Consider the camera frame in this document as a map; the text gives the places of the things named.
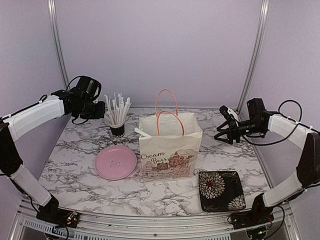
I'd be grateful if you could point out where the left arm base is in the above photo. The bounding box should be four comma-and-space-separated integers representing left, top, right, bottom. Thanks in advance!
36, 195, 80, 228

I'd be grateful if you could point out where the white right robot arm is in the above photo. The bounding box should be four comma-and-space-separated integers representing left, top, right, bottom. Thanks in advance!
214, 98, 320, 224

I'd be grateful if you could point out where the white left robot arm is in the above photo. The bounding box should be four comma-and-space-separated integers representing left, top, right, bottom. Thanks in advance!
0, 76, 106, 207

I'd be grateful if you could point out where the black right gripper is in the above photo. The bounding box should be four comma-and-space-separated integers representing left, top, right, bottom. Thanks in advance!
214, 118, 265, 145

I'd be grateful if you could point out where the white single straw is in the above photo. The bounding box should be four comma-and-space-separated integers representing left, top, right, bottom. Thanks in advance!
134, 127, 152, 138

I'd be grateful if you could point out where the cream bear paper bag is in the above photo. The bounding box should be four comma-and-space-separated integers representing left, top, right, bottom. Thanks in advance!
138, 89, 204, 184

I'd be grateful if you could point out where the black floral square plate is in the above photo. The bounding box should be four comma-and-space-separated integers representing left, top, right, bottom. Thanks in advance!
198, 171, 246, 213

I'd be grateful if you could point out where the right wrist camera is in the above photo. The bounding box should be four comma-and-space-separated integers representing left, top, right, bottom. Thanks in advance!
219, 105, 240, 122

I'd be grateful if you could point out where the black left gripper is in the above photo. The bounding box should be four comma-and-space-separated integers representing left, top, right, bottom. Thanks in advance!
74, 98, 105, 119

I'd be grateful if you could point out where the pink round plate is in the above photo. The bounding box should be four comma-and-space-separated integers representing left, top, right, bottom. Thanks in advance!
94, 145, 137, 181

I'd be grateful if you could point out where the white wrapped straws bundle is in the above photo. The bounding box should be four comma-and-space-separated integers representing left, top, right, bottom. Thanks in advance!
104, 92, 132, 126

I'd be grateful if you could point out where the black cup holding straws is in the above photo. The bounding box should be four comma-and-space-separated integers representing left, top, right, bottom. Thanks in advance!
109, 122, 125, 140

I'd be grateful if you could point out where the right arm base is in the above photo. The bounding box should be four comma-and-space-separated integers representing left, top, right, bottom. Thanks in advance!
228, 193, 274, 230

